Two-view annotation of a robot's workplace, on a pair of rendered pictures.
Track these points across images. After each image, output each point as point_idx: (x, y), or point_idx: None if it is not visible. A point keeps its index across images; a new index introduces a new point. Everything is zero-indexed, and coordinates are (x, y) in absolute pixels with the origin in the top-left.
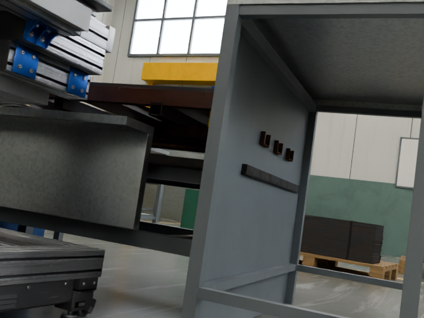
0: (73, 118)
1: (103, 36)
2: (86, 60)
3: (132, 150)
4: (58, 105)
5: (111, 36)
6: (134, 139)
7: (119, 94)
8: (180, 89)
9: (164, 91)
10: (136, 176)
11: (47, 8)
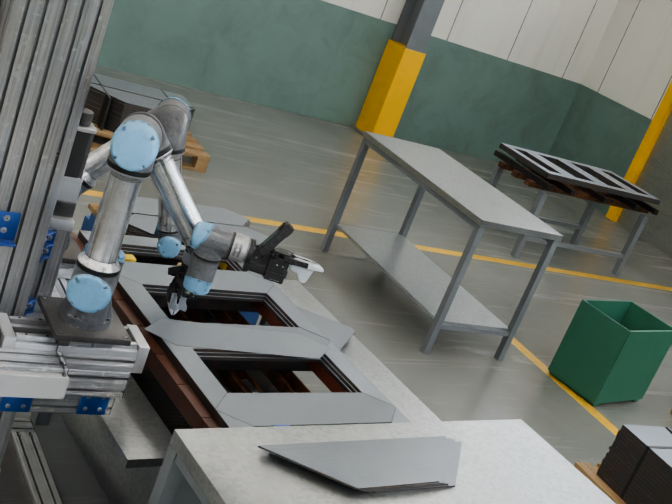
0: (99, 423)
1: (127, 360)
2: (97, 389)
3: (158, 472)
4: None
5: (142, 357)
6: None
7: (175, 392)
8: (224, 424)
9: (203, 423)
10: None
11: (1, 395)
